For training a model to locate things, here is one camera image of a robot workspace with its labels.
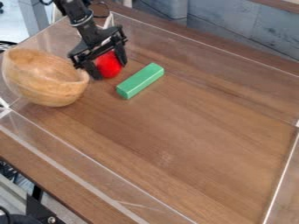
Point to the clear acrylic corner bracket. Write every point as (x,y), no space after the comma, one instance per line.
(109,21)

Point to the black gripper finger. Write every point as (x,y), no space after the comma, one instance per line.
(120,54)
(92,70)

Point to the black table clamp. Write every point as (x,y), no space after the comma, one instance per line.
(37,211)

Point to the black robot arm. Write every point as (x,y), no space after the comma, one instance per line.
(96,40)

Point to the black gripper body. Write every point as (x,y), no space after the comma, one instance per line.
(109,37)

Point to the wooden bowl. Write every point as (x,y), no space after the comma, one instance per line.
(42,78)

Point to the green rectangular block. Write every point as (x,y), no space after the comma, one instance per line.
(140,80)

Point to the red fruit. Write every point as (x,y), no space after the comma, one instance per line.
(108,65)

